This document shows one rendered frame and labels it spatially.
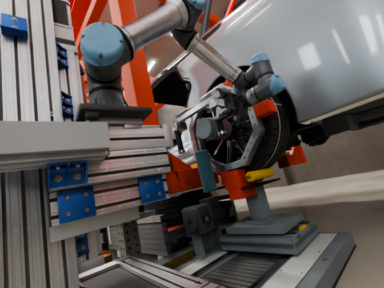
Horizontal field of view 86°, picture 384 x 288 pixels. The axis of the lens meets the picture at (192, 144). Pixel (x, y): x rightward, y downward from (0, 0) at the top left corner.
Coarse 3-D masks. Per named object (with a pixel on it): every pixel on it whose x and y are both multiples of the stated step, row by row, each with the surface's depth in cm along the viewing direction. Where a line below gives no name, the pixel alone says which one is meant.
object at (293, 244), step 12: (300, 228) 114; (312, 228) 122; (228, 240) 133; (240, 240) 126; (252, 240) 120; (264, 240) 114; (276, 240) 110; (288, 240) 105; (300, 240) 108; (264, 252) 115; (276, 252) 110; (288, 252) 105
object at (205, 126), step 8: (200, 120) 126; (208, 120) 121; (224, 120) 131; (200, 128) 126; (208, 128) 121; (216, 128) 122; (224, 128) 127; (200, 136) 126; (208, 136) 121; (216, 136) 125; (224, 136) 130
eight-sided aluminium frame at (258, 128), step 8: (232, 88) 126; (200, 112) 153; (248, 112) 118; (192, 120) 152; (256, 120) 114; (192, 128) 152; (256, 128) 114; (264, 128) 117; (192, 136) 152; (256, 136) 115; (200, 144) 152; (248, 144) 118; (256, 144) 119; (248, 152) 118; (240, 160) 122; (248, 160) 120; (216, 168) 136; (224, 168) 131; (232, 168) 127
